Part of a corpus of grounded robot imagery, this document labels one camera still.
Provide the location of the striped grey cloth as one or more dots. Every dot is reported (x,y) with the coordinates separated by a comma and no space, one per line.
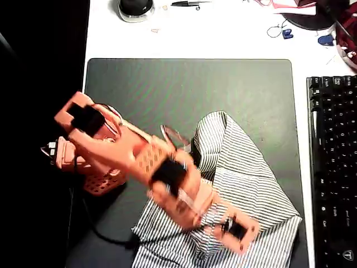
(251,173)

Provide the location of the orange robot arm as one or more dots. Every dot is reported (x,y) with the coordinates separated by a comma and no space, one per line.
(120,150)

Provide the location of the black desk mat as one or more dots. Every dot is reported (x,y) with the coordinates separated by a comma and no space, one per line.
(181,89)

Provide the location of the black keyboard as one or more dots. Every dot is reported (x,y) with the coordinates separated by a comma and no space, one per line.
(334,167)

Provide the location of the blue plastic clip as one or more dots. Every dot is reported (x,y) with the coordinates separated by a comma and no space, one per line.
(287,34)

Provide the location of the black silver pen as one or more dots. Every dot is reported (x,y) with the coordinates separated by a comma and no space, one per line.
(189,3)

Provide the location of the blue plastic piece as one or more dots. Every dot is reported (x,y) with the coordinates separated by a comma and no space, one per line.
(325,40)

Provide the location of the black silver computer mouse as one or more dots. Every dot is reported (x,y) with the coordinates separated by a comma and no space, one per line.
(136,9)

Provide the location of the black round base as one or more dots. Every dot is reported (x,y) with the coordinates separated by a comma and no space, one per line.
(306,21)

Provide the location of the pink paper sheet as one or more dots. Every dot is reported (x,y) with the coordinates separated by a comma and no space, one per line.
(293,5)

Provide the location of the dark red bowl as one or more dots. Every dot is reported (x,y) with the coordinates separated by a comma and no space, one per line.
(348,28)

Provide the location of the camera in orange mount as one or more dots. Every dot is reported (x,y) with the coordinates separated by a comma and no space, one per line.
(240,231)

